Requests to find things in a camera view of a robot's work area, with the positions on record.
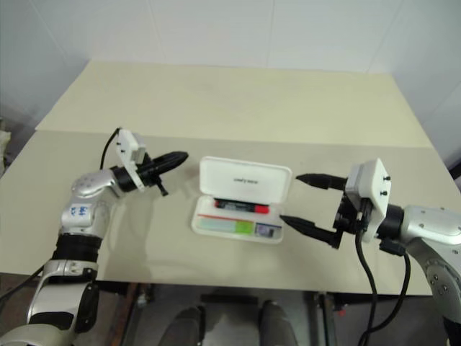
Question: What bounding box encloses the dark grey rounded shape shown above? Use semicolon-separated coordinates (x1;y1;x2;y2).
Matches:
258;298;300;346
168;306;208;346

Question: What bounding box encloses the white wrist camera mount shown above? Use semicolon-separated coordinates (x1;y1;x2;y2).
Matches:
117;128;151;192
345;157;393;243

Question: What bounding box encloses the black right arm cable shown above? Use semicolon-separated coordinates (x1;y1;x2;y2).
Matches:
354;205;411;346

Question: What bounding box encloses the white plastic pencil case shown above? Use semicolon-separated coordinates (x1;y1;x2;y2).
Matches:
190;155;292;246

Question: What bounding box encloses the thin black pen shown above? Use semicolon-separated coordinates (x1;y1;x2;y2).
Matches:
214;196;260;203

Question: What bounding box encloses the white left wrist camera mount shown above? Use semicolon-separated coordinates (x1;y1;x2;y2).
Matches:
117;128;151;192

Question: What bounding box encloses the white bundled object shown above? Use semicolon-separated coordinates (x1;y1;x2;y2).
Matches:
0;117;12;174

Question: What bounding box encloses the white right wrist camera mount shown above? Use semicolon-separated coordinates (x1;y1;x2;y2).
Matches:
345;157;393;243

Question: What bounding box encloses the black marker with red cap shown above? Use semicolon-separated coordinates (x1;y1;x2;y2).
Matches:
215;200;270;215

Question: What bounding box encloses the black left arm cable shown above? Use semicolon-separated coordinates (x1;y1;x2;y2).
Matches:
99;127;122;170

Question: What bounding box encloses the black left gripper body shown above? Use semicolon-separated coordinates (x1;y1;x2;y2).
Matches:
136;159;169;198

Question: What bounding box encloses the green highlighter with pale cap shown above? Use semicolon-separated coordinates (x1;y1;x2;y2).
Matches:
197;219;255;236

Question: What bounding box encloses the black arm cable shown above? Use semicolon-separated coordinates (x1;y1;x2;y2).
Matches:
354;205;411;346
99;127;122;170

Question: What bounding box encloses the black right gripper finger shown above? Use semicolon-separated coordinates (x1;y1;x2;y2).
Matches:
279;214;343;250
295;173;349;191

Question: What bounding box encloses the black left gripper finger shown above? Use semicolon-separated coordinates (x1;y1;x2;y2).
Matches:
156;156;188;174
154;151;189;165

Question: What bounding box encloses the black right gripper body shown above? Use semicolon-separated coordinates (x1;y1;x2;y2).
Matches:
333;193;368;235

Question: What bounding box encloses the thin black shoulder cable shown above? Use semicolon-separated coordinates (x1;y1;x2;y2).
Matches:
0;268;42;302

